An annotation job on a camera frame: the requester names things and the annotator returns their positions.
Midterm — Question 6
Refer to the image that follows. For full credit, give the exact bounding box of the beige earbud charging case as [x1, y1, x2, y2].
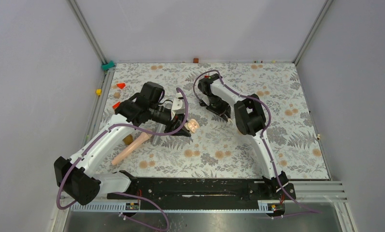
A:
[184, 119, 200, 133]

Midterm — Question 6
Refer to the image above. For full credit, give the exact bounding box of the floral table mat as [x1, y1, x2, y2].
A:
[97, 63, 329, 179]

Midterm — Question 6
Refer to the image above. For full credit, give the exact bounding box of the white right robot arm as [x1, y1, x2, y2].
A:
[193, 70, 289, 199]

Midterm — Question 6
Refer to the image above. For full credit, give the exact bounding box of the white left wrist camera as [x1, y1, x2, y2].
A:
[171, 98, 186, 118]

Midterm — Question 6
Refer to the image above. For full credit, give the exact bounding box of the white slotted cable duct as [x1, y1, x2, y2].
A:
[71, 199, 273, 213]

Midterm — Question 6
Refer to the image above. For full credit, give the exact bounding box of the aluminium corner rail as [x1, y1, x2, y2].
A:
[67, 0, 107, 145]
[292, 0, 334, 66]

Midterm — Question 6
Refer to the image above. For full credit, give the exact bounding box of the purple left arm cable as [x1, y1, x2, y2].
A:
[56, 87, 190, 232]

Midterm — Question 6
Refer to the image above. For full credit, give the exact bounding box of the gold brown microphone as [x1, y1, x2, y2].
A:
[122, 134, 134, 145]

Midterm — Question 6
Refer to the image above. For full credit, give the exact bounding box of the aluminium corner rail right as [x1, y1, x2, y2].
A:
[292, 0, 334, 66]

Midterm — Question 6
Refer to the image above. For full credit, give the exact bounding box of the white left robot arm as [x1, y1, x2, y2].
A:
[54, 82, 190, 209]

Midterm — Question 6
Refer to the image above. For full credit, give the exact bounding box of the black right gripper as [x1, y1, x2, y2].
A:
[207, 94, 232, 122]

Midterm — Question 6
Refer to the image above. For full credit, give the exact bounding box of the aluminium corner rail left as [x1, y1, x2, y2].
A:
[67, 0, 107, 145]

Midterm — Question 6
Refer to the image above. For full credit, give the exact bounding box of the pink microphone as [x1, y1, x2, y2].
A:
[111, 132, 152, 165]

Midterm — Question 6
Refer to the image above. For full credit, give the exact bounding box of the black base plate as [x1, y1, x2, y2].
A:
[107, 176, 296, 208]

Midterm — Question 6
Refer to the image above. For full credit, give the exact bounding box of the teal block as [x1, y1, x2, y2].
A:
[101, 60, 115, 71]

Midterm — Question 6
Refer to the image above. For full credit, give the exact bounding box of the red wedge block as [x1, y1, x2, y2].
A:
[116, 83, 126, 89]

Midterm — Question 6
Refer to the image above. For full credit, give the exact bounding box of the red block near microphones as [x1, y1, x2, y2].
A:
[112, 102, 120, 110]

